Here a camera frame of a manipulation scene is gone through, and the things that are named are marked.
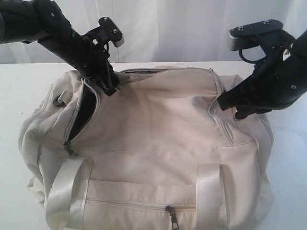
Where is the thin black camera cable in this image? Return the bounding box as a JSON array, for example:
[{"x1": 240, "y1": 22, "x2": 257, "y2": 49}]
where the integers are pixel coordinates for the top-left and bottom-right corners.
[{"x1": 238, "y1": 44, "x2": 295, "y2": 64}]

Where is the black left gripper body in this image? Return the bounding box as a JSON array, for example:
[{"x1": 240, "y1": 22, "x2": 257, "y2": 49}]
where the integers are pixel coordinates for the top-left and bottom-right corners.
[{"x1": 81, "y1": 33, "x2": 113, "y2": 83}]

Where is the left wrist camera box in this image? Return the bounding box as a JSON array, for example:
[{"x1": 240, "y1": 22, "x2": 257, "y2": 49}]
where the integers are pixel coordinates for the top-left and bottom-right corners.
[{"x1": 98, "y1": 17, "x2": 125, "y2": 48}]

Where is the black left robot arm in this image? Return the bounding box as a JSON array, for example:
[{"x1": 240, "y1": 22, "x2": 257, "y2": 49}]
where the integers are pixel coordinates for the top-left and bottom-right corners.
[{"x1": 0, "y1": 0, "x2": 124, "y2": 96}]

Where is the cream duffel bag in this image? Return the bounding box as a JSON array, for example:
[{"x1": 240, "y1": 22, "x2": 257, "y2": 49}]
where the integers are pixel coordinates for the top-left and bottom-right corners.
[{"x1": 19, "y1": 68, "x2": 274, "y2": 230}]

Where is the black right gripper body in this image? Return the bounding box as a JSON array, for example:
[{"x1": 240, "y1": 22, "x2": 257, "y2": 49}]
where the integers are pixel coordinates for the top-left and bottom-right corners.
[{"x1": 251, "y1": 38, "x2": 307, "y2": 113}]

